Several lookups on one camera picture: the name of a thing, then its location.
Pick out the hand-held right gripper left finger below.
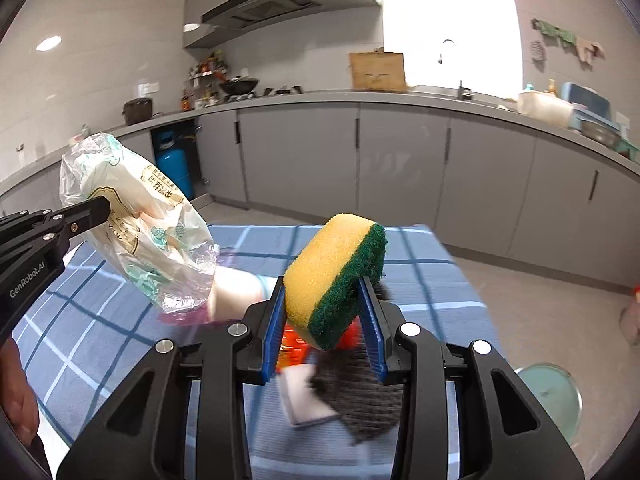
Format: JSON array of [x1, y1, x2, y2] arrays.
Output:
[[52, 277, 288, 480]]

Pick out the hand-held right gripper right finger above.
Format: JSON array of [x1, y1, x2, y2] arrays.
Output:
[[357, 275, 586, 480]]

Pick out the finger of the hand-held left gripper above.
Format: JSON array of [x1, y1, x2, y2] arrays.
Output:
[[0, 195, 112, 286]]

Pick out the clear printed plastic bag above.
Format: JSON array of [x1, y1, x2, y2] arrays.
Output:
[[60, 132, 219, 318]]

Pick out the white foam block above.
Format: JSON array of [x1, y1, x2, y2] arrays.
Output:
[[277, 364, 342, 429]]

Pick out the yellow and green sponge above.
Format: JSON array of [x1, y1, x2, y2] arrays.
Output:
[[283, 213, 388, 352]]

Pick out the person's left hand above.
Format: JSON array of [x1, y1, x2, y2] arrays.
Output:
[[0, 340, 40, 443]]

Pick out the orange snack packet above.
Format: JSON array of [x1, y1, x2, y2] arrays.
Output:
[[277, 317, 361, 367]]

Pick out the white cup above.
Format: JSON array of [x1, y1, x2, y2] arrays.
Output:
[[207, 267, 275, 322]]

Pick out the dark grey scouring cloth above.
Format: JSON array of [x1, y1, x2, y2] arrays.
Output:
[[310, 282, 407, 447]]

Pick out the blue plaid tablecloth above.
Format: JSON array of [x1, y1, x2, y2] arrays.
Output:
[[12, 222, 506, 480]]

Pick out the blue gas cylinder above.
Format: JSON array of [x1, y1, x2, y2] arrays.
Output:
[[154, 127, 195, 201]]

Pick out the dark cooking pot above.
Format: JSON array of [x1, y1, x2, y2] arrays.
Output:
[[123, 97, 154, 126]]

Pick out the grey kitchen counter cabinets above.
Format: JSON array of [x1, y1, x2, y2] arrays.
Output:
[[0, 87, 640, 288]]

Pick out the spice rack with bottles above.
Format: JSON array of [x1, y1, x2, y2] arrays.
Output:
[[180, 50, 232, 112]]

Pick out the black wok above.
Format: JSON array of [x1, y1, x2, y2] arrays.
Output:
[[219, 76, 261, 99]]

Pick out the curved sink faucet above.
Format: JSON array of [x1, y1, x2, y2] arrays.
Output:
[[438, 39, 474, 102]]

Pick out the red and beige bucket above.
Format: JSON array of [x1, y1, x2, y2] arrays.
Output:
[[619, 282, 640, 346]]

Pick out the cardboard box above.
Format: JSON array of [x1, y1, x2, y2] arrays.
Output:
[[348, 52, 407, 92]]

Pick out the grey range hood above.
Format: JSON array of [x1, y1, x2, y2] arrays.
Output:
[[182, 0, 323, 49]]

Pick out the white plastic container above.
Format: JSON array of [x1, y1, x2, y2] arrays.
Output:
[[517, 89, 574, 129]]

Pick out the metal basin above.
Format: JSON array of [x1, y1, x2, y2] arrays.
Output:
[[577, 120, 624, 147]]

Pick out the blue dish rack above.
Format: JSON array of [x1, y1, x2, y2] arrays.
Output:
[[560, 82, 614, 132]]

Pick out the bright window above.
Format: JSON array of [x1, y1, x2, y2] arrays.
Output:
[[382, 0, 519, 102]]

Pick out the green hanging cloth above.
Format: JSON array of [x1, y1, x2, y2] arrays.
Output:
[[532, 19, 577, 49]]

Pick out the beige hanging cloth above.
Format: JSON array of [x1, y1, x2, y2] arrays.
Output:
[[575, 37, 606, 66]]

